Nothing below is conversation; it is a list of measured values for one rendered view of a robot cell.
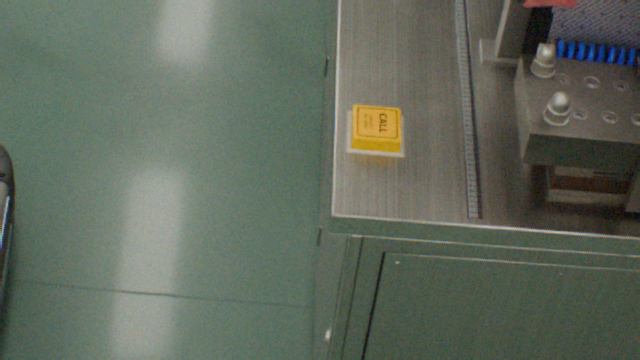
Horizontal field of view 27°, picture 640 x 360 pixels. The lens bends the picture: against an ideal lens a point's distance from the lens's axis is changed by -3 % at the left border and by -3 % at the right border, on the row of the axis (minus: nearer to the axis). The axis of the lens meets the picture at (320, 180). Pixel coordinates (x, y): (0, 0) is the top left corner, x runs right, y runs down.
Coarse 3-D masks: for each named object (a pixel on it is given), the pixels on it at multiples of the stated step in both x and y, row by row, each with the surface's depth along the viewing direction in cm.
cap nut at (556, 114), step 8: (560, 96) 179; (552, 104) 180; (560, 104) 179; (568, 104) 180; (544, 112) 183; (552, 112) 181; (560, 112) 180; (568, 112) 181; (552, 120) 181; (560, 120) 181
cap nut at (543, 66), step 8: (544, 48) 186; (552, 48) 186; (536, 56) 188; (544, 56) 186; (552, 56) 186; (536, 64) 187; (544, 64) 187; (552, 64) 187; (536, 72) 188; (544, 72) 188; (552, 72) 188
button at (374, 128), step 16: (352, 112) 195; (368, 112) 195; (384, 112) 195; (400, 112) 196; (352, 128) 194; (368, 128) 193; (384, 128) 193; (400, 128) 194; (352, 144) 193; (368, 144) 192; (384, 144) 192; (400, 144) 192
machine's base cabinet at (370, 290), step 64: (320, 192) 285; (320, 256) 263; (384, 256) 192; (448, 256) 191; (512, 256) 190; (576, 256) 190; (320, 320) 244; (384, 320) 203; (448, 320) 202; (512, 320) 202; (576, 320) 202
